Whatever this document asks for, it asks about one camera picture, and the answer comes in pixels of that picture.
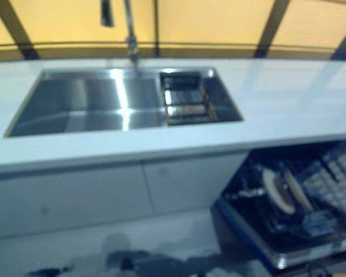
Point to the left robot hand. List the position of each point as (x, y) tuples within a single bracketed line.
[(50, 272)]

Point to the cream round plate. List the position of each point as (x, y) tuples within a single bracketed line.
[(272, 187), (301, 187)]

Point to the black built-in dishwasher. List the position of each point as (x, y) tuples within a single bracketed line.
[(248, 239)]

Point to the grey dishwasher cutlery basket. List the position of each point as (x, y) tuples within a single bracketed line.
[(334, 179)]

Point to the wide white cabinet door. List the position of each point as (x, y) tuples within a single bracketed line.
[(75, 202)]

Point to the narrow white cabinet door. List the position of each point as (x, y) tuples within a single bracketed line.
[(196, 184)]

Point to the stainless steel sink basin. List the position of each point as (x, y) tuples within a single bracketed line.
[(75, 101)]

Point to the black sink dish rack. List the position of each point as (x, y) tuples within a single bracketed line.
[(178, 78)]

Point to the chrome pull-down kitchen faucet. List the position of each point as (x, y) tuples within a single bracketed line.
[(130, 29)]

